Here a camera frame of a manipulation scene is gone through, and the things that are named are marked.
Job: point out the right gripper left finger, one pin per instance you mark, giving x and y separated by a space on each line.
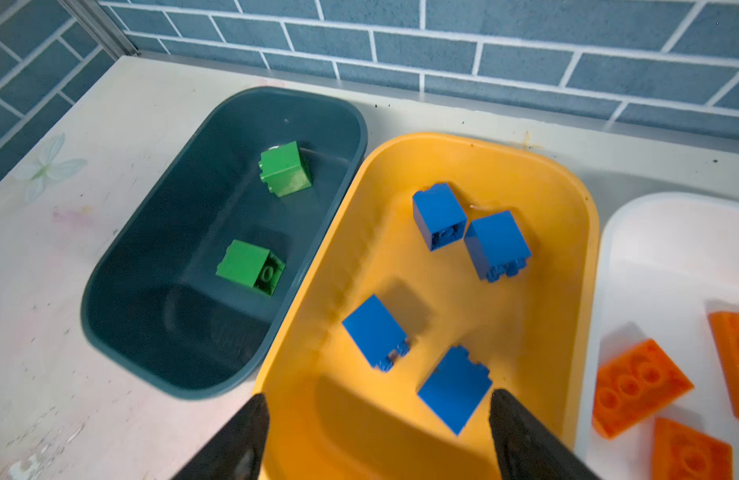
237 450

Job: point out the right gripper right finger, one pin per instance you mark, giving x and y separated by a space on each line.
525 449

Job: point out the blue lego brick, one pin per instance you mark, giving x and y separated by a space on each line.
377 334
496 246
439 216
455 388

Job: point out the orange lego brick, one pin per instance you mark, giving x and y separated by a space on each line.
680 452
634 386
725 328

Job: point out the dark teal plastic bin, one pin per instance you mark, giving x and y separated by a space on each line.
154 304

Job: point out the yellow plastic bin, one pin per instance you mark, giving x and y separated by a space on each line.
335 417

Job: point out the white plastic bin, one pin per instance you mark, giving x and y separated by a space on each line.
666 262

